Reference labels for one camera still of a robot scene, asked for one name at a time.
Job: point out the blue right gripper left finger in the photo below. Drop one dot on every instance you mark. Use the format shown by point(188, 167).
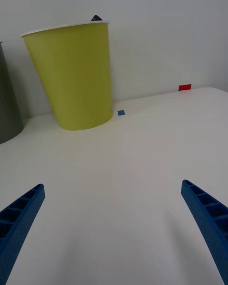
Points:
point(19, 225)

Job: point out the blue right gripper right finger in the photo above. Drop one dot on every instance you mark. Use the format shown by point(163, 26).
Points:
point(211, 221)

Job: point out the yellow bottle with black cap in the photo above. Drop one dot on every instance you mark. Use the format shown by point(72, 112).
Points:
point(96, 18)

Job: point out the grey plastic waste bin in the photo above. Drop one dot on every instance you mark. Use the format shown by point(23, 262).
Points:
point(7, 104)

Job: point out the yellow-green plastic waste bin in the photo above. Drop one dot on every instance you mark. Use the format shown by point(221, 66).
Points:
point(76, 76)

